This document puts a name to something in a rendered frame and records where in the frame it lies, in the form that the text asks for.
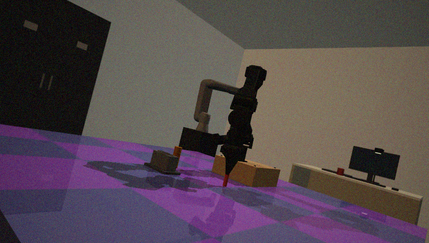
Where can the dark red peg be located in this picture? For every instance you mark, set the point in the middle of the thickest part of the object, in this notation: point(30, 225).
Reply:
point(226, 180)

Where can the orange-brown cylinder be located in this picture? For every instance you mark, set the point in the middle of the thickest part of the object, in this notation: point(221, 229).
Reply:
point(177, 152)

